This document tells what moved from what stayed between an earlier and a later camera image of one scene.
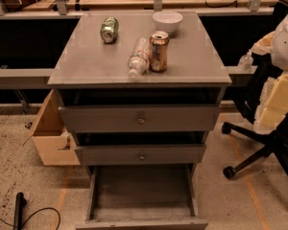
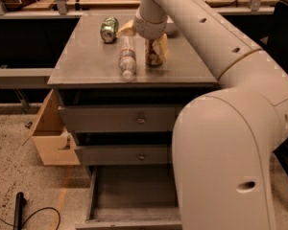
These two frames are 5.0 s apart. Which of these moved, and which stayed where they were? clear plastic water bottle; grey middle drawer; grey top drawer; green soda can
Moved: clear plastic water bottle
Stayed: grey middle drawer; grey top drawer; green soda can
